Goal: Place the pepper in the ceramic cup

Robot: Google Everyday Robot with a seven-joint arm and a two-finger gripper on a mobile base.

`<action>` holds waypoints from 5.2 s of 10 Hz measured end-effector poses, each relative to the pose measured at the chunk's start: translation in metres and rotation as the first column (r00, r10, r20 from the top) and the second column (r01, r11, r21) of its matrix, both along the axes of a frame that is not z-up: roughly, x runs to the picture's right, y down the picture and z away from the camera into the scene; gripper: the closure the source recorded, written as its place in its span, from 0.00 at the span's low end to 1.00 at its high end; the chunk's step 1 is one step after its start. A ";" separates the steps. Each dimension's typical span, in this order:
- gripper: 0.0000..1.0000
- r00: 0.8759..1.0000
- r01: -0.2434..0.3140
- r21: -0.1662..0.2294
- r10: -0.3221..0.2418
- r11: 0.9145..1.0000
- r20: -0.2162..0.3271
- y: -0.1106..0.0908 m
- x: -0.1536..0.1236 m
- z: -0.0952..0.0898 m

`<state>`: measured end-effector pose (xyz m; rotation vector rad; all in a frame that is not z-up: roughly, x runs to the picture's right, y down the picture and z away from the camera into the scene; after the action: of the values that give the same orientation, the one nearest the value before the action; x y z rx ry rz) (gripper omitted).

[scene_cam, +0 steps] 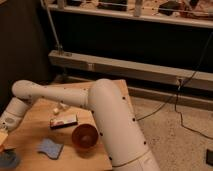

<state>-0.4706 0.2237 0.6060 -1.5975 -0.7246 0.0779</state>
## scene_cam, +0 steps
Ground black cable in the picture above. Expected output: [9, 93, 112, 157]
[135, 31, 213, 140]

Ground metal support pole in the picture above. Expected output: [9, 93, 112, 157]
[40, 0, 67, 55]

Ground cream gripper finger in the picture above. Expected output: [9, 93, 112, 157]
[0, 130, 8, 146]

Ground white tube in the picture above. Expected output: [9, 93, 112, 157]
[53, 103, 69, 115]

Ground blue sponge cloth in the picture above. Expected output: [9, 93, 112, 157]
[37, 138, 63, 160]

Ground black floor box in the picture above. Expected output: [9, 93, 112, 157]
[206, 149, 213, 166]

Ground upper shelf with clutter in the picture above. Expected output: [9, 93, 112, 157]
[40, 0, 213, 29]

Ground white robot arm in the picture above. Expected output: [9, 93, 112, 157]
[0, 79, 160, 171]

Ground white metal shelf rail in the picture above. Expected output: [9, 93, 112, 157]
[49, 50, 213, 91]

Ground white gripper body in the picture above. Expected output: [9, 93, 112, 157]
[0, 113, 17, 132]

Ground dark rectangular box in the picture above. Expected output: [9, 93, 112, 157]
[50, 115, 78, 129]

